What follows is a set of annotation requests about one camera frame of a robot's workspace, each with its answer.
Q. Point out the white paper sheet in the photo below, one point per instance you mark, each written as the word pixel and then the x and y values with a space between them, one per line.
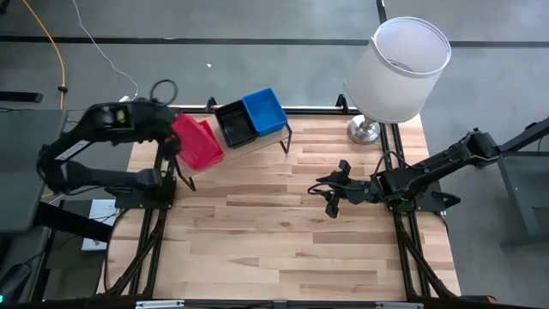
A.
pixel 100 212

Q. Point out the black beam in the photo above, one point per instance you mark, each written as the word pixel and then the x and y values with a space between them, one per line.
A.
pixel 73 221

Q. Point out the dark metal desk frame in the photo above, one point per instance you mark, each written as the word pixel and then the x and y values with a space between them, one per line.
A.
pixel 517 201

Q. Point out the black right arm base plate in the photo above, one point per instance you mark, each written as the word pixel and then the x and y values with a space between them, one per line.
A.
pixel 429 201

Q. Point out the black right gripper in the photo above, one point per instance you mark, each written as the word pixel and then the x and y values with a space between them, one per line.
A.
pixel 360 192

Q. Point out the silver metal bracket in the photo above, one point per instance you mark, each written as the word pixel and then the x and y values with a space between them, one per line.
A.
pixel 158 304
pixel 399 305

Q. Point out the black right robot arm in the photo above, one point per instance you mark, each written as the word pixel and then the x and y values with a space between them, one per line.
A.
pixel 446 161

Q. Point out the grey desk top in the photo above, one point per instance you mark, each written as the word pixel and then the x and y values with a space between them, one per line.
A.
pixel 21 201

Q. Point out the white shade silver table lamp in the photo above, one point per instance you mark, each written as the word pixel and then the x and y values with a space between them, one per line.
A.
pixel 399 77

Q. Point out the black flat bar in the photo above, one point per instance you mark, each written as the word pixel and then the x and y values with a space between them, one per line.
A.
pixel 21 97

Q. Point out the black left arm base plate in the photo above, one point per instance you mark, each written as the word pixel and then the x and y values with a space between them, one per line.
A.
pixel 137 204

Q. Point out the black metal table frame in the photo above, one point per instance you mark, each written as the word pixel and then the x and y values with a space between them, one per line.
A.
pixel 313 111

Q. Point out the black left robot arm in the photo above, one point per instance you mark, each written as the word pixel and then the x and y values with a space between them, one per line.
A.
pixel 98 177

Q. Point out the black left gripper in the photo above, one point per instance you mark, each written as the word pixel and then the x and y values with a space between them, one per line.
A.
pixel 156 122

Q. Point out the wooden shelf with black legs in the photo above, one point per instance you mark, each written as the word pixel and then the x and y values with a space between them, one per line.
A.
pixel 253 149

